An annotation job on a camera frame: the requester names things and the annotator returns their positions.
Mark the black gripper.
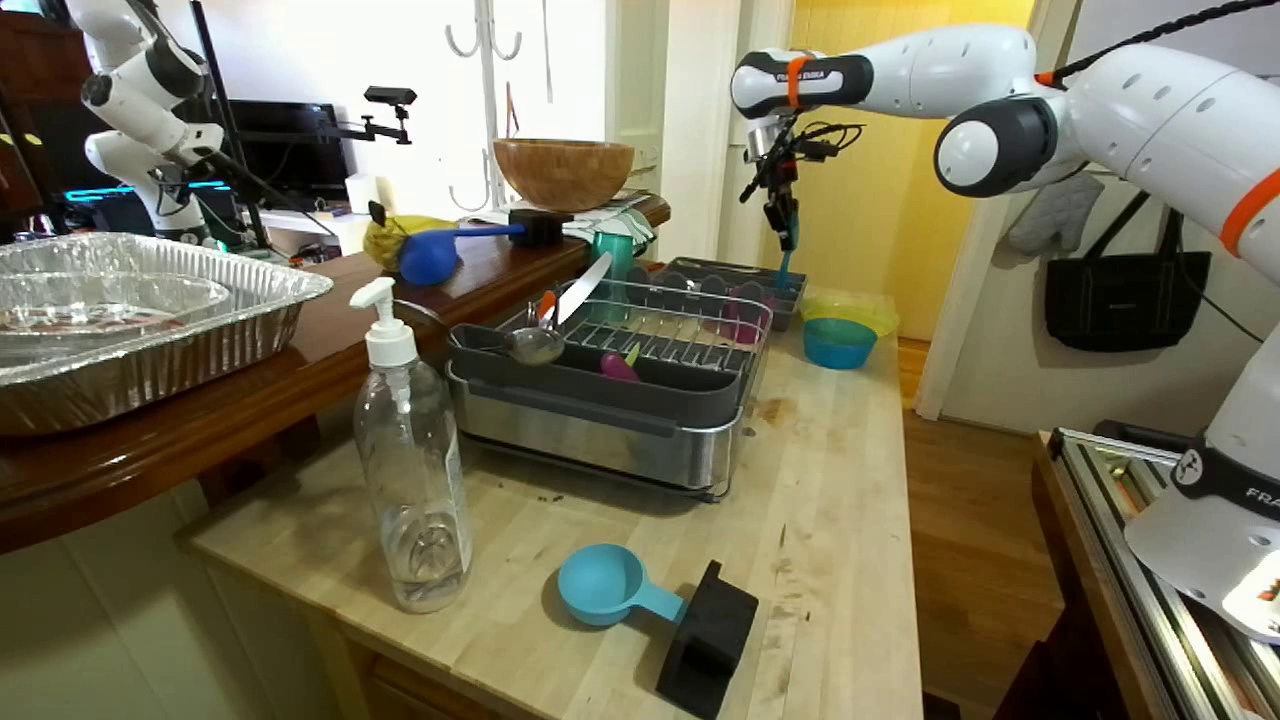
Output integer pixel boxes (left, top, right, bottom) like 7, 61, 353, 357
753, 118, 810, 257

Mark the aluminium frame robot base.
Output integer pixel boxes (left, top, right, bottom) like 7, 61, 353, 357
1045, 419, 1280, 720

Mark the grey plastic utensil tray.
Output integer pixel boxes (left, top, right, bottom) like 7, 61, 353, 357
662, 251, 810, 332

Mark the grey dish drying rack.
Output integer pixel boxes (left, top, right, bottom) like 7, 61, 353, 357
444, 271, 778, 503

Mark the pink plastic cup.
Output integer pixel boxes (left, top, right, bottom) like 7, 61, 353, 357
717, 299, 777, 341

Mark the yellow-green plastic plate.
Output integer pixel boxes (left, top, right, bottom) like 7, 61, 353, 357
795, 283, 903, 345

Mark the blue plastic bowl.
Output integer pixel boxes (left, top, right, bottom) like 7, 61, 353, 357
798, 316, 879, 378

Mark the teal plastic cup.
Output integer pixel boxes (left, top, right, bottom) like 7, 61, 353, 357
590, 227, 642, 283

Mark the white spatula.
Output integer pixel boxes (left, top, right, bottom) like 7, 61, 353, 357
548, 251, 621, 332

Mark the large wooden bowl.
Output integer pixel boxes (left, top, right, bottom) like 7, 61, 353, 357
492, 138, 638, 218

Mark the grey oven mitt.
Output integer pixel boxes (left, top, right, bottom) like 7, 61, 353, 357
1001, 173, 1106, 260

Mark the steel ladle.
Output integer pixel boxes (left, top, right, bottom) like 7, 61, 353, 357
502, 287, 571, 371

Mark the black hanging bag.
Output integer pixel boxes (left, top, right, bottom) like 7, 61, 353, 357
1040, 192, 1217, 357

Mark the blue plastic ladle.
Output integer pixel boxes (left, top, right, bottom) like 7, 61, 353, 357
395, 218, 531, 293

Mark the dark wooden table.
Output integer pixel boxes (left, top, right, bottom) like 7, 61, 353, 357
0, 198, 675, 559

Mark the yellow object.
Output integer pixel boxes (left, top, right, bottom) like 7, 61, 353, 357
360, 198, 451, 271

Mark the blue measuring scoop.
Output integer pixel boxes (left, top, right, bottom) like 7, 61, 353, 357
550, 539, 690, 636

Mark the black plastic block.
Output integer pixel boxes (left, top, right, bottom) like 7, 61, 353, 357
652, 557, 762, 720

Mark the clear soap pump bottle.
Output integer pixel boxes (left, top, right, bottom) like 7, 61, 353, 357
344, 271, 478, 621

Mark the black monitor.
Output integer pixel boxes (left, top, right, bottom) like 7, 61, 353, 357
222, 96, 360, 204

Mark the aluminium foil baking tray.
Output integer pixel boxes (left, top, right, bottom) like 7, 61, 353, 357
0, 232, 340, 443

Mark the black camera on stand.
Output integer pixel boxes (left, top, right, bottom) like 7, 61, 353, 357
349, 86, 418, 149

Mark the black braided cable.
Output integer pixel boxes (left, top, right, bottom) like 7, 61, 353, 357
1050, 0, 1280, 89

